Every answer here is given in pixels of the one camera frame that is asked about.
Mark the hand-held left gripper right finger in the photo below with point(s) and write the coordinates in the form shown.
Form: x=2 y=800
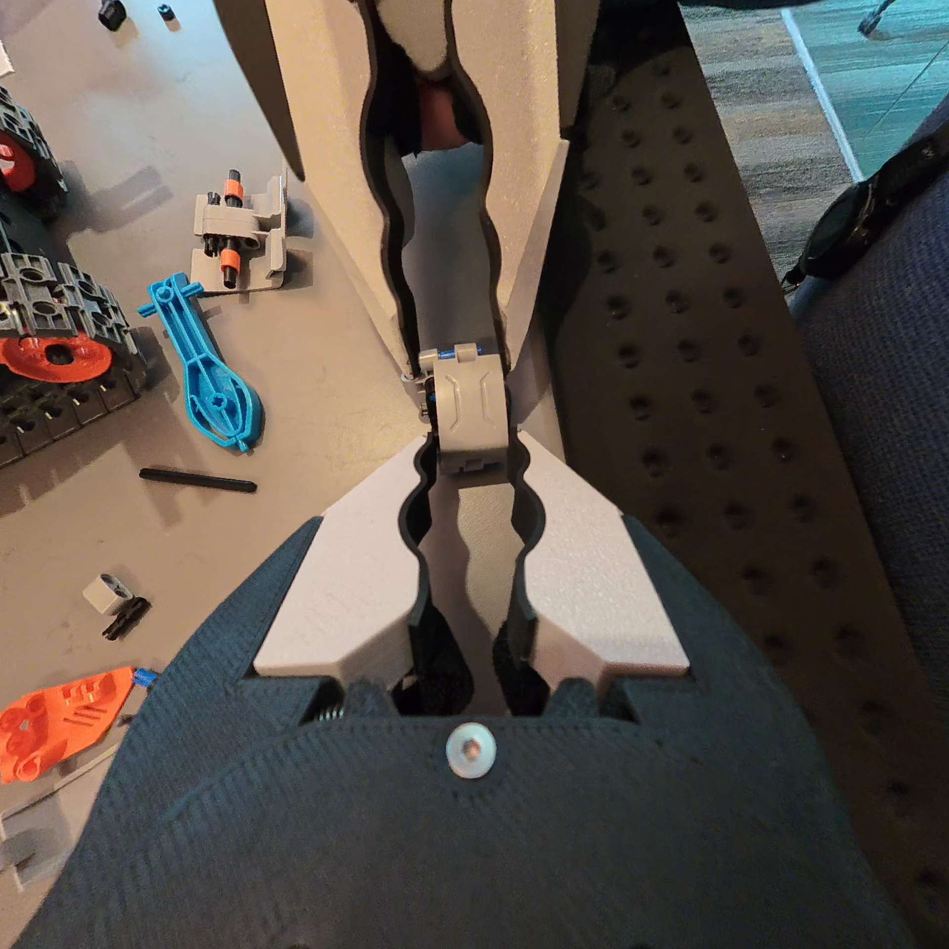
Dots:
x=600 y=593

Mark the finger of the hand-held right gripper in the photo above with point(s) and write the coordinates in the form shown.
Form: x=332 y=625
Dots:
x=326 y=111
x=526 y=111

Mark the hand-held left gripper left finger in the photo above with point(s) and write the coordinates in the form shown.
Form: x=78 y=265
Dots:
x=341 y=593

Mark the black wheel brick assembly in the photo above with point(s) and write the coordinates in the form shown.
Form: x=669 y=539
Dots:
x=471 y=415

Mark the black elbow connector blue pin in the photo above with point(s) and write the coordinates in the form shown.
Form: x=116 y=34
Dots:
x=144 y=676

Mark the small black bush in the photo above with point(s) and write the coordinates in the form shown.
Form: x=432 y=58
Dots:
x=168 y=16
x=110 y=15

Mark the black axle rod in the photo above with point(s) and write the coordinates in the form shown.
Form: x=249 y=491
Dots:
x=196 y=480

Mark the black pin connector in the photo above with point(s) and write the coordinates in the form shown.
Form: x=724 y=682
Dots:
x=126 y=619

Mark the blue brick separator tool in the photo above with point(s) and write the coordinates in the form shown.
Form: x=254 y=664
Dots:
x=215 y=393

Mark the black perforated board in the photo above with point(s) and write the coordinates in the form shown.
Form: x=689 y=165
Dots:
x=704 y=371

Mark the orange plastic panel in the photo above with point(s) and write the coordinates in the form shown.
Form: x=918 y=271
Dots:
x=59 y=723

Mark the tracked toy robot vehicle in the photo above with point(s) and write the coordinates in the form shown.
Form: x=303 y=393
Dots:
x=52 y=311

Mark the black badge reel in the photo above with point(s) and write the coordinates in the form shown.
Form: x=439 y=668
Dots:
x=852 y=222

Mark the black office chair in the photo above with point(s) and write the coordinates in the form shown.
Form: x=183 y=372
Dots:
x=875 y=22

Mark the large grey flat panel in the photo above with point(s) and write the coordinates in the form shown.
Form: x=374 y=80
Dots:
x=37 y=830

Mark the grey bracket with orange bushes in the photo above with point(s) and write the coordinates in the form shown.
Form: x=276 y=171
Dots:
x=245 y=222

